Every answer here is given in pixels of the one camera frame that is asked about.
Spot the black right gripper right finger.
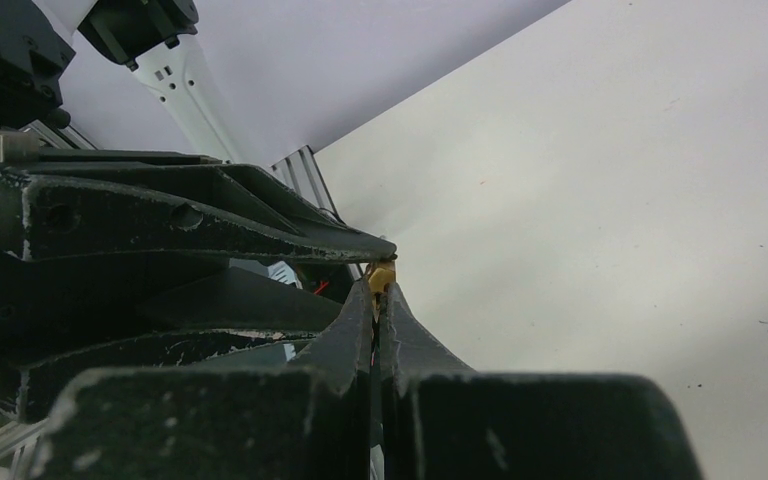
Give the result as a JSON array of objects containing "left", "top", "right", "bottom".
[{"left": 378, "top": 284, "right": 702, "bottom": 479}]

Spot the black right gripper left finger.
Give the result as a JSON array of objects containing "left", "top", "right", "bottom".
[{"left": 24, "top": 280, "right": 373, "bottom": 479}]

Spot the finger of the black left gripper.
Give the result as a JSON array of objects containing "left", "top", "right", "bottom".
[
  {"left": 0, "top": 268, "right": 345, "bottom": 423},
  {"left": 0, "top": 162, "right": 396, "bottom": 264}
]

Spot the small brass padlock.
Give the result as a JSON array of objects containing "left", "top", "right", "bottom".
[{"left": 364, "top": 260, "right": 396, "bottom": 296}]

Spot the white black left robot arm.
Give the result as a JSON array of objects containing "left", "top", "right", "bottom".
[{"left": 0, "top": 1, "right": 396, "bottom": 424}]

